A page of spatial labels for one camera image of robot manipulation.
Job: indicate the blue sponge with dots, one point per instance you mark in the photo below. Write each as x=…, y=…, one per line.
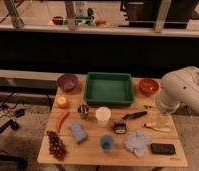
x=78, y=133

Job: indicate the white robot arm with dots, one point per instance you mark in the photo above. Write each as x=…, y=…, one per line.
x=180, y=86

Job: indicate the white plastic cup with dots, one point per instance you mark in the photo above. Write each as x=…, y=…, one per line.
x=103, y=115

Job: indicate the small metal cup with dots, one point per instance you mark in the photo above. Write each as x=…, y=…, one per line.
x=83, y=109

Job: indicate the blue plastic cup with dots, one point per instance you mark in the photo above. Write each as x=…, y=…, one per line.
x=107, y=143

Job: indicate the green plastic tray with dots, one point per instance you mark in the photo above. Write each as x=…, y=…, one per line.
x=113, y=89

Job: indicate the purple bowl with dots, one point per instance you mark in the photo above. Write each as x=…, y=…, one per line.
x=67, y=82

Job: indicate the apple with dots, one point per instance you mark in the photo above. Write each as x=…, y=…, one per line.
x=62, y=102

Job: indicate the orange carrot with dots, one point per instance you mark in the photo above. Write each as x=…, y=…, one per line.
x=60, y=120

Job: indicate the small black tin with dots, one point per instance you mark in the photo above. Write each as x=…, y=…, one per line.
x=120, y=128

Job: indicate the red bowl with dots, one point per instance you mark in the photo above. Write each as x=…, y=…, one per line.
x=148, y=86

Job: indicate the wooden folding table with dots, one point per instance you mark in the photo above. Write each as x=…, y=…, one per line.
x=90, y=153

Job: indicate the light blue cloth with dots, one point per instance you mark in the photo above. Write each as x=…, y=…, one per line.
x=136, y=143

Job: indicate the bunch of dark grapes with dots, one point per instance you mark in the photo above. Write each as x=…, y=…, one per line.
x=56, y=146

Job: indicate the black rectangular block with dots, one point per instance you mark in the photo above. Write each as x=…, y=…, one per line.
x=163, y=149

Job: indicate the wooden handled brush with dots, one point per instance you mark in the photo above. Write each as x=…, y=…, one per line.
x=157, y=127

